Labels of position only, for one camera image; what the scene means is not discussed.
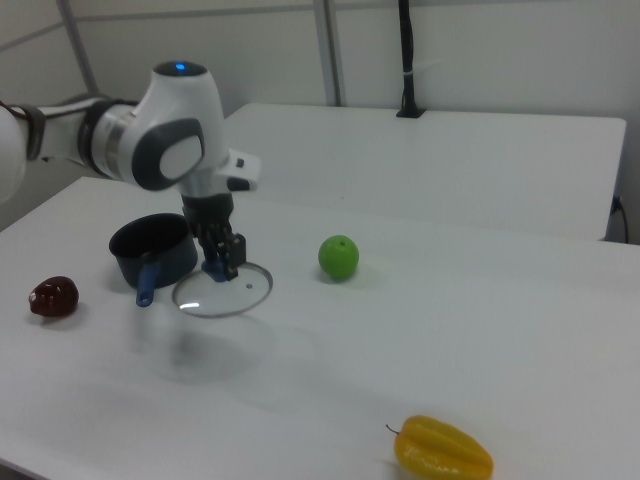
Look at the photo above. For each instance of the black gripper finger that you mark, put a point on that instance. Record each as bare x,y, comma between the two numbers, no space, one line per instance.
238,255
211,257

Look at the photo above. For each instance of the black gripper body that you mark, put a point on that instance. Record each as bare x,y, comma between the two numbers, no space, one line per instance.
207,220

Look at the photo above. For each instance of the glass lid with blue knob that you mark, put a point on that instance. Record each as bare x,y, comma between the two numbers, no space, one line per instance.
235,295

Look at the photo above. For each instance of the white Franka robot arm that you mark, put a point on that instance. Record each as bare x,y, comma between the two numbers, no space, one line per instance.
150,135

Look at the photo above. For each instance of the dark blue saucepan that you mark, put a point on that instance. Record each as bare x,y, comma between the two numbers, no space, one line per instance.
160,250

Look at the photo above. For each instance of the green toy apple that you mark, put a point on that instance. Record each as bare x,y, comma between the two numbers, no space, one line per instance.
338,257

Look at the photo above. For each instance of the dark red toy fruit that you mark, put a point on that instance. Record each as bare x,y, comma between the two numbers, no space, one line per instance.
52,296

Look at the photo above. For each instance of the black pole with base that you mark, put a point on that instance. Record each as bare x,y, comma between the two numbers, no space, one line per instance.
409,60

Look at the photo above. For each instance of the yellow toy starfruit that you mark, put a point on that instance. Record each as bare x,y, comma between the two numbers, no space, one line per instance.
440,452

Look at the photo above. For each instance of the grey metal frame post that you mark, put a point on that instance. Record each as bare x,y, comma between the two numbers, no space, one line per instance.
80,50
331,55

